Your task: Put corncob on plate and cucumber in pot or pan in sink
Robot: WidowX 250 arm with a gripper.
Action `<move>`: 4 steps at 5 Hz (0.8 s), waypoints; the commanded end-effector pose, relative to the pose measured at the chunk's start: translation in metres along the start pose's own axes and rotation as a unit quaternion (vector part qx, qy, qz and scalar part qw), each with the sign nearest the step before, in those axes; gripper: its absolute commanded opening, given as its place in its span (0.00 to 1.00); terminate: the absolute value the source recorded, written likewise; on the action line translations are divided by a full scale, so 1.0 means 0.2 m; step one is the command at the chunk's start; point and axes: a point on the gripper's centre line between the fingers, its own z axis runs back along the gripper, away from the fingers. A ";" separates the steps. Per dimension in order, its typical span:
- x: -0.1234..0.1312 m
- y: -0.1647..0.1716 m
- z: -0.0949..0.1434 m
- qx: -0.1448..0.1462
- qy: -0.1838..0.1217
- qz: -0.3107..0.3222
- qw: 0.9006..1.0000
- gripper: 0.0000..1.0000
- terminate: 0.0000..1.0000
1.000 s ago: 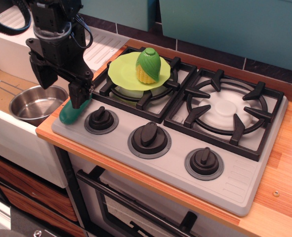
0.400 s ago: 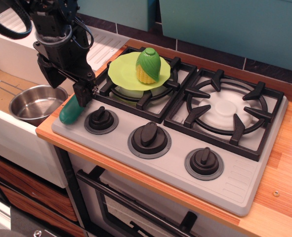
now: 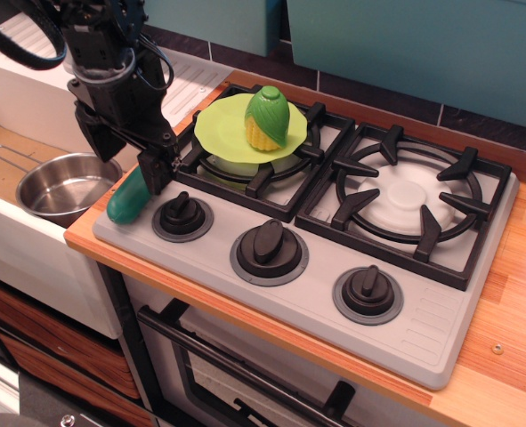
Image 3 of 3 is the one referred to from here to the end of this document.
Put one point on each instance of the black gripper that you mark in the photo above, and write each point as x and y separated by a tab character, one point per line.
120	85

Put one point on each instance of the dark green toy cucumber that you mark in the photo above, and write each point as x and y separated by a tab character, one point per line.
129	198

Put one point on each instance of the toy corncob green husk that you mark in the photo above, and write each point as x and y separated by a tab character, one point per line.
266	119

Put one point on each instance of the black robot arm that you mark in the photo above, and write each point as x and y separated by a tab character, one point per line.
104	13

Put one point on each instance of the stainless steel pot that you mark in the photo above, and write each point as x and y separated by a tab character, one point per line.
62	189

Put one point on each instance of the light green plastic plate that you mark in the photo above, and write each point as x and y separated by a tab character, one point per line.
221	132

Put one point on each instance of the white toy sink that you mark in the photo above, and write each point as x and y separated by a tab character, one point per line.
37	123

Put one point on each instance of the black left stove knob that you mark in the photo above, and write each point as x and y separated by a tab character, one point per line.
182	219

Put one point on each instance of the black stove knob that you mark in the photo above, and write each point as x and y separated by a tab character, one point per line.
368	296
182	219
269	255

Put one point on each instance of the black left burner grate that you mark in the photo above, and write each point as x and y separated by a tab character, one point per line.
276	188

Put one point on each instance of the black burner grate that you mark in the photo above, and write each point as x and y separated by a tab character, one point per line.
276	188
413	204

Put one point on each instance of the black middle stove knob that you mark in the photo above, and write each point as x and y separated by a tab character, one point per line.
269	255

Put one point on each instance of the teal cabinet left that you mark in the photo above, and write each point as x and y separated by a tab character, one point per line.
251	26

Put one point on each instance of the wooden drawer front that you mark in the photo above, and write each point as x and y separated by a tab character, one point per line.
76	361

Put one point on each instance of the toy oven door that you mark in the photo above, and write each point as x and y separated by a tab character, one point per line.
241	380

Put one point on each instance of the grey toy stove top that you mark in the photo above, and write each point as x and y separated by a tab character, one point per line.
422	343

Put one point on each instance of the black right stove knob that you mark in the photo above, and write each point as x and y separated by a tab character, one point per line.
368	296

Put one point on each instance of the black right burner grate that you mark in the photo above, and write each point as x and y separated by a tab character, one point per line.
413	204

